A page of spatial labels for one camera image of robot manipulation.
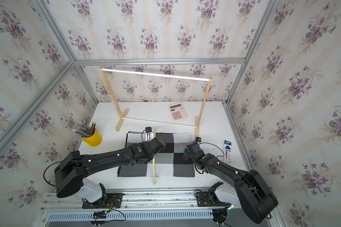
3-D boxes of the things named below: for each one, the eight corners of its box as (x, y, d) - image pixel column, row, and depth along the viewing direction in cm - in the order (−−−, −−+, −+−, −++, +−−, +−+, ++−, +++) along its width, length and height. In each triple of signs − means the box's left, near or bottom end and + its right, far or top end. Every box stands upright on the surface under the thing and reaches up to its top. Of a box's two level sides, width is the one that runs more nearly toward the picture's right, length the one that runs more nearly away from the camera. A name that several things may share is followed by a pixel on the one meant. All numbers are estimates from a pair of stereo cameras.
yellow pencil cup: (89, 147, 95) (81, 139, 87) (94, 134, 102) (87, 126, 93) (99, 147, 95) (93, 139, 87) (104, 134, 102) (98, 126, 93)
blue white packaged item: (223, 162, 89) (224, 161, 87) (223, 141, 99) (224, 139, 97) (230, 164, 88) (232, 162, 87) (230, 142, 98) (231, 141, 97)
